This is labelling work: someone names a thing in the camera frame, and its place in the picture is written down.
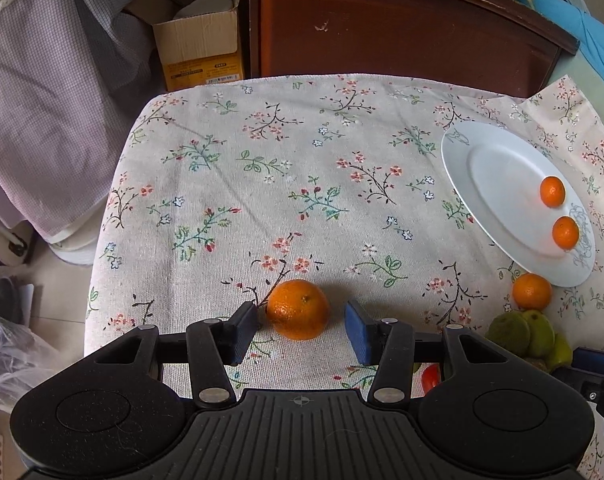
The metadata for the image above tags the lavender checked cloth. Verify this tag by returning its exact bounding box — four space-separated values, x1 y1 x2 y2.
0 0 169 242

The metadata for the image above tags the white plastic tub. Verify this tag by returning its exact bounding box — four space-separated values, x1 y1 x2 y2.
48 230 101 266

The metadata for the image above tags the dark wooden cabinet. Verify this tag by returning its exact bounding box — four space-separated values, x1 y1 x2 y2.
227 0 581 99

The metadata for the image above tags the red tomato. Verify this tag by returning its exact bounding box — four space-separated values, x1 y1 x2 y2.
421 364 442 395

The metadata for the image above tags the blue printed cloth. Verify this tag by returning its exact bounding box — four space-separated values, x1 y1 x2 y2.
496 0 604 97

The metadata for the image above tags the green jujube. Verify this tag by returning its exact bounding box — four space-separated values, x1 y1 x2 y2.
546 332 574 369
485 311 531 356
522 309 556 359

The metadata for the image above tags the small orange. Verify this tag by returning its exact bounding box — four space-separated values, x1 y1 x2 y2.
540 176 566 208
512 273 553 310
552 216 581 250

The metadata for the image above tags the white plate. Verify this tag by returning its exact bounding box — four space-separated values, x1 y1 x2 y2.
441 121 596 288

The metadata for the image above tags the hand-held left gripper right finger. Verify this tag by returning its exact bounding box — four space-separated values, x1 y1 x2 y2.
344 300 520 406

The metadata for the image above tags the clear plastic bag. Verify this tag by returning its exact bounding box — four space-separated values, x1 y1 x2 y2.
0 307 85 414

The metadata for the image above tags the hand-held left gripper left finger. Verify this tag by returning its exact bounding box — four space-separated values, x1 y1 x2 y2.
84 301 260 409

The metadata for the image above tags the pale green bed sheet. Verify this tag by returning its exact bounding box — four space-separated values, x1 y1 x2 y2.
546 45 604 111

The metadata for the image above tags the large orange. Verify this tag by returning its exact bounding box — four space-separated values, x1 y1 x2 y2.
266 279 331 342

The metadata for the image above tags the cardboard box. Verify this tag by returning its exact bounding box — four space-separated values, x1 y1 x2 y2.
124 0 251 93

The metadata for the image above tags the floral tablecloth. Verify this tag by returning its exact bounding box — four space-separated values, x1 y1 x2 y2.
82 74 604 480

